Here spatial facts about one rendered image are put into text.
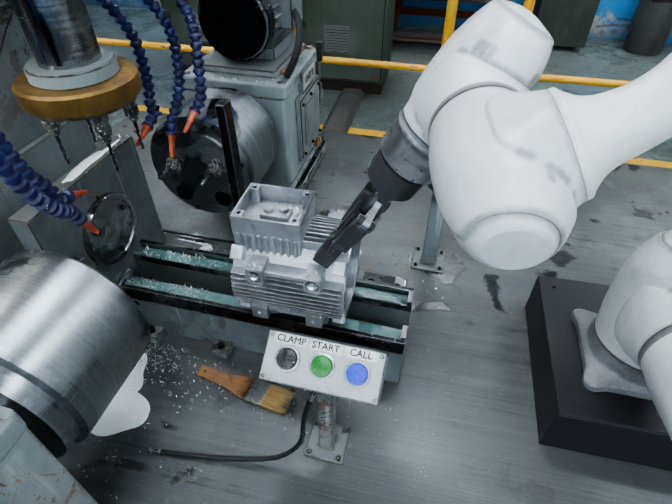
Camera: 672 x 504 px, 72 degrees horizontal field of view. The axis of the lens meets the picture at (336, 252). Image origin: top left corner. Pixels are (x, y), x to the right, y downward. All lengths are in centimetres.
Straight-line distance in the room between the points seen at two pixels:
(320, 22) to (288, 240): 328
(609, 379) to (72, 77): 96
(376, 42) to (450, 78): 341
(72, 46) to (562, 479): 102
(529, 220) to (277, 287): 51
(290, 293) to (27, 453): 41
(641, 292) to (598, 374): 18
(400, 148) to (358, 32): 336
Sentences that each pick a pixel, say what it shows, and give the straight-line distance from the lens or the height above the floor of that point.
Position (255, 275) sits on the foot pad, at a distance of 79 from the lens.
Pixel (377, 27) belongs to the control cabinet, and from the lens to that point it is 387.
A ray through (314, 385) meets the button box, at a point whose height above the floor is 105.
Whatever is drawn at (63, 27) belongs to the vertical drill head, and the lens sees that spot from 80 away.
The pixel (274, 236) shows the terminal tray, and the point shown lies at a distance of 77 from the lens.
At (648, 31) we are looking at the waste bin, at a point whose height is 22.
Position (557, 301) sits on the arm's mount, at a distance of 104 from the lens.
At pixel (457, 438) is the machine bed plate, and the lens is 92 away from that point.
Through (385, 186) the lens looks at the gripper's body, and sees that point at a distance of 60.
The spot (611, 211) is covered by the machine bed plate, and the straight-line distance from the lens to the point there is 156.
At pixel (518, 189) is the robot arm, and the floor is 141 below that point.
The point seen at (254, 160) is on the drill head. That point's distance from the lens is 107.
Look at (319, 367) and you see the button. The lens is 65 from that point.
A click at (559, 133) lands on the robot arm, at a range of 40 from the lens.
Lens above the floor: 161
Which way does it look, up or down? 42 degrees down
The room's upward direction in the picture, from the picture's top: straight up
